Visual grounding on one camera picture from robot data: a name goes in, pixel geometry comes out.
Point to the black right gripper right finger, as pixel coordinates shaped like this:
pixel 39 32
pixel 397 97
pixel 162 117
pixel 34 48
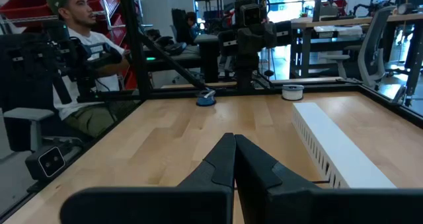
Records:
pixel 257 174

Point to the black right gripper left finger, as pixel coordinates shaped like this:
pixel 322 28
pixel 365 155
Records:
pixel 218 171

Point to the white duct cover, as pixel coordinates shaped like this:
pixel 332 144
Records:
pixel 337 141

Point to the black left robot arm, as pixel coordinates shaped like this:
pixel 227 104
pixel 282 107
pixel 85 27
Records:
pixel 246 72

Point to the grey desk top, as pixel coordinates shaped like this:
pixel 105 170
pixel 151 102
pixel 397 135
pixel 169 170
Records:
pixel 206 39

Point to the person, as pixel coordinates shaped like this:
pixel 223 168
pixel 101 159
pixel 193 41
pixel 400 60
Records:
pixel 191 20
pixel 79 9

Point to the wooden desk with black legs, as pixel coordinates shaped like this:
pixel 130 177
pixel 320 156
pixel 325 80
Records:
pixel 330 20

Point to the red bin shelf rack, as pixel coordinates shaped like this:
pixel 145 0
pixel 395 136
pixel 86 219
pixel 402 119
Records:
pixel 20 2

